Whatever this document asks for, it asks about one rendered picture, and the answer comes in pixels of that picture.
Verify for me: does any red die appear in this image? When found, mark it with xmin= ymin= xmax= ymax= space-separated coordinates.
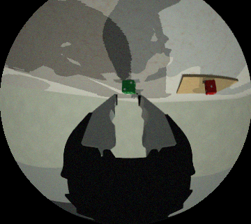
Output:
xmin=204 ymin=80 xmax=217 ymax=95

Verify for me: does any white die with black pips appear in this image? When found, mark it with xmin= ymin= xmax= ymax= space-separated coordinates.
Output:
xmin=132 ymin=90 xmax=141 ymax=99

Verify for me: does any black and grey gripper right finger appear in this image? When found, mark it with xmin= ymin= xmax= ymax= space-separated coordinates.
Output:
xmin=138 ymin=95 xmax=195 ymax=176

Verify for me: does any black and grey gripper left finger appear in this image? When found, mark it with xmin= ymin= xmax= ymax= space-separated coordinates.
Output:
xmin=61 ymin=94 xmax=117 ymax=179

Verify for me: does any green die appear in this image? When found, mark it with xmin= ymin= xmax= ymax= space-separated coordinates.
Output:
xmin=122 ymin=80 xmax=136 ymax=94

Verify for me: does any tan square mat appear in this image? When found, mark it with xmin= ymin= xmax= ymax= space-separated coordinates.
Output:
xmin=176 ymin=74 xmax=238 ymax=94

